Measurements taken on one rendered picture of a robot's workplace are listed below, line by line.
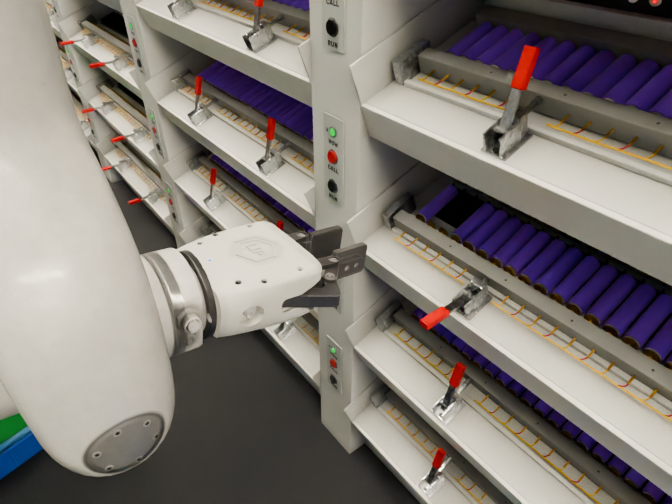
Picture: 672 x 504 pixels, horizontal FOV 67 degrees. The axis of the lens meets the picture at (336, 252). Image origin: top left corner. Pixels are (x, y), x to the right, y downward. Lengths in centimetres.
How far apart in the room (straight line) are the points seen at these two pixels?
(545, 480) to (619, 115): 44
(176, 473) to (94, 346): 84
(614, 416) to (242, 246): 38
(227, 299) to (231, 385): 82
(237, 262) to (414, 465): 60
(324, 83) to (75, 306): 45
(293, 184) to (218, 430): 56
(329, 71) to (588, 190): 33
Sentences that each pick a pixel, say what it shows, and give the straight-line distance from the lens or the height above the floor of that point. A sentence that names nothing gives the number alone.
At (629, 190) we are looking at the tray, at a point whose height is 72.
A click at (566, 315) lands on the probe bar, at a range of 58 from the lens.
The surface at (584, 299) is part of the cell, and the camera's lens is 60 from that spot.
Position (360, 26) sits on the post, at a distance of 58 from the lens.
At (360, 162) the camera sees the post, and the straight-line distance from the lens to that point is 63.
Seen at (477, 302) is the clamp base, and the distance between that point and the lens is 60.
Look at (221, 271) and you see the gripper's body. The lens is 41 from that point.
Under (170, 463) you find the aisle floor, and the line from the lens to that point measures 112.
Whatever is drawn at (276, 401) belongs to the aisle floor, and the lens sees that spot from 116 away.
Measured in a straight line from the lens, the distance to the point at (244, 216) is 112.
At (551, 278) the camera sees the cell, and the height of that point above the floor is 57.
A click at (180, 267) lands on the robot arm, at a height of 69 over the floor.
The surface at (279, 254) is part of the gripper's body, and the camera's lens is 44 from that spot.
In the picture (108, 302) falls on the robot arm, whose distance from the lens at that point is 28.
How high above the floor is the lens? 92
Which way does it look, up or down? 37 degrees down
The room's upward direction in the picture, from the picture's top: straight up
